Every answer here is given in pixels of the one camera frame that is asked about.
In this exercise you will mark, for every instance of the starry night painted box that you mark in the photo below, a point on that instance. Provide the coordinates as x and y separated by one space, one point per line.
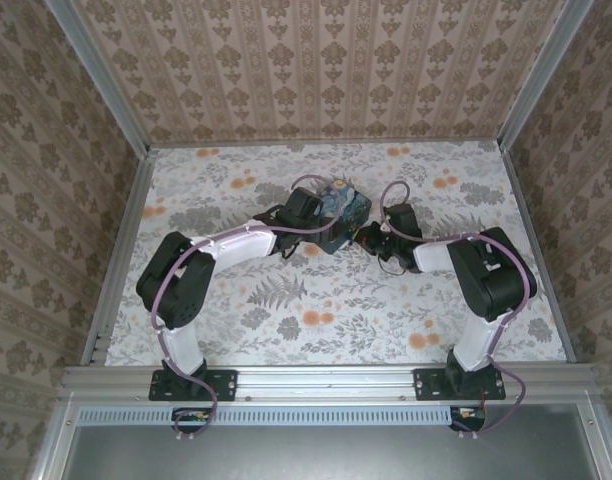
348 205

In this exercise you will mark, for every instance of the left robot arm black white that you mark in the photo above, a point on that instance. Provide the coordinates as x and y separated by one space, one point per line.
186 280

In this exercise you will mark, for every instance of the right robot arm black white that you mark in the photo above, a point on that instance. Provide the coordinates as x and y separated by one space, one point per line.
491 280

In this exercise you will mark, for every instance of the grey metal panel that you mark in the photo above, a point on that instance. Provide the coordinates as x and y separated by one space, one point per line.
326 455

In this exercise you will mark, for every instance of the aluminium rear rail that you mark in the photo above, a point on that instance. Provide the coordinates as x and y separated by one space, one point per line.
326 142

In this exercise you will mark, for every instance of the aluminium side rail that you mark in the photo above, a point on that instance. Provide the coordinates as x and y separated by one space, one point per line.
528 200
128 220

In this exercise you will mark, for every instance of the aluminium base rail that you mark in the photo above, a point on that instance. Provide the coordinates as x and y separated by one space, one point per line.
326 382

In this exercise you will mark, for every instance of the aluminium frame post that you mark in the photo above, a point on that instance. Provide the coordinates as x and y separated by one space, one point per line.
541 75
101 75

